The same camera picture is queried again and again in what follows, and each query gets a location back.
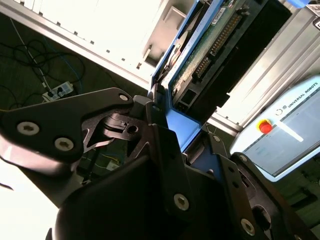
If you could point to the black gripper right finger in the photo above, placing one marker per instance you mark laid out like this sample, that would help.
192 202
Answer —
232 177

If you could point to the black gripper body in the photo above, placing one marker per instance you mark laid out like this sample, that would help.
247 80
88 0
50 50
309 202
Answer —
120 200

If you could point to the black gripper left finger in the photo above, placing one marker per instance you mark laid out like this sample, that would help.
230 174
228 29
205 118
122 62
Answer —
50 125

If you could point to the hard disk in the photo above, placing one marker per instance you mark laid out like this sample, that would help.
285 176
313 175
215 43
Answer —
195 62

